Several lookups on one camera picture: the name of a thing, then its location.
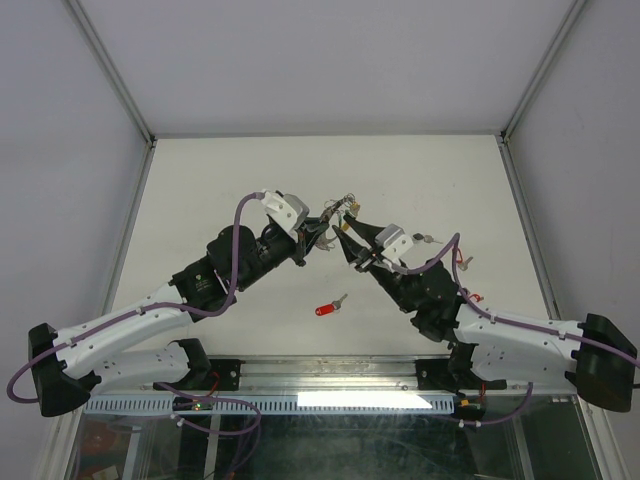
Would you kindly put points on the black tag key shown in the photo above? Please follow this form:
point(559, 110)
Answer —
point(426, 238)

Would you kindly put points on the metal keyring with yellow handle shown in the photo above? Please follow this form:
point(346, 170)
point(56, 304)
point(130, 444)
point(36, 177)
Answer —
point(335, 219)

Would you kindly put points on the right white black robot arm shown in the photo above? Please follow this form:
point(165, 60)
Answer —
point(592, 357)

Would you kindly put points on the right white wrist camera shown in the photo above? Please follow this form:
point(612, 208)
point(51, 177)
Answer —
point(393, 243)

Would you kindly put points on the white slotted cable duct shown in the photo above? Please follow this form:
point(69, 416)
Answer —
point(304, 403)

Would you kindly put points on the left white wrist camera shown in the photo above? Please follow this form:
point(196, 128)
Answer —
point(286, 210)

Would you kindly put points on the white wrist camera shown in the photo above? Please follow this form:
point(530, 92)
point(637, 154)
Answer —
point(286, 210)
point(393, 243)

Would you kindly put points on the red outline tag key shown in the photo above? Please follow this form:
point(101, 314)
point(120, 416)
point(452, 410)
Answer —
point(461, 261)

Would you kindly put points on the right aluminium frame post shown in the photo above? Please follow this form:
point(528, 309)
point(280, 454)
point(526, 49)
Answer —
point(545, 66)

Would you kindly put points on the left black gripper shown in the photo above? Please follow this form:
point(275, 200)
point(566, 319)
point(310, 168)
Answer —
point(303, 232)

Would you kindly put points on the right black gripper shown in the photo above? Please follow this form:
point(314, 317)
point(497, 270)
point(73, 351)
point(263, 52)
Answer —
point(367, 235)

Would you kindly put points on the left aluminium frame post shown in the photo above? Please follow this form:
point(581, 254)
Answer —
point(101, 55)

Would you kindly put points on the aluminium frame post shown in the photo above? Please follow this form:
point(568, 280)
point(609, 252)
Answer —
point(545, 66)
point(101, 55)

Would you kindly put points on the aluminium mounting rail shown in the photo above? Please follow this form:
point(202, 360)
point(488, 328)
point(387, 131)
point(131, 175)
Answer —
point(289, 374)

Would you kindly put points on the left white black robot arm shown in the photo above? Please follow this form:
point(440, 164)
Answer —
point(71, 365)

